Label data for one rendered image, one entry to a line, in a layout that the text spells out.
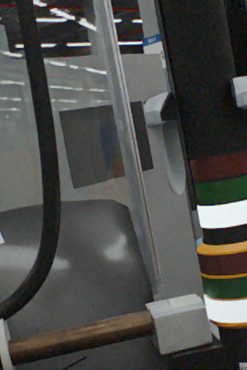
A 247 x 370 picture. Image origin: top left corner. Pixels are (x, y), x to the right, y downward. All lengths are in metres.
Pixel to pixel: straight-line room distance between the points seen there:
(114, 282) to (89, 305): 0.03
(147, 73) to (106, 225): 4.65
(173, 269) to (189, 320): 4.79
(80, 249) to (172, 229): 4.66
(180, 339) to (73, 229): 0.17
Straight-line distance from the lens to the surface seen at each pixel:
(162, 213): 5.03
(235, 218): 0.34
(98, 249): 0.46
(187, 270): 5.27
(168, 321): 0.34
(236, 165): 0.34
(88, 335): 0.35
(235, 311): 0.34
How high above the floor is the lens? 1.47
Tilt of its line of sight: 4 degrees down
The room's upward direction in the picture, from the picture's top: 11 degrees counter-clockwise
